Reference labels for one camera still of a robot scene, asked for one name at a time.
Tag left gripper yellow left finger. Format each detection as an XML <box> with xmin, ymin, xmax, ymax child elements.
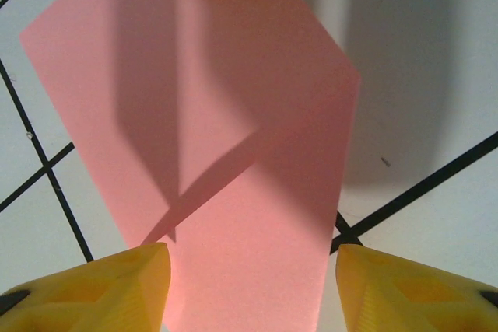
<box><xmin>0</xmin><ymin>242</ymin><xmax>172</xmax><ymax>332</ymax></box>

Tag pink paper sheet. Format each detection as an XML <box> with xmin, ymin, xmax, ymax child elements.
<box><xmin>18</xmin><ymin>0</ymin><xmax>362</xmax><ymax>332</ymax></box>

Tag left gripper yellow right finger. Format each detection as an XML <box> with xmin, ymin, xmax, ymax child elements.
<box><xmin>336</xmin><ymin>244</ymin><xmax>498</xmax><ymax>332</ymax></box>

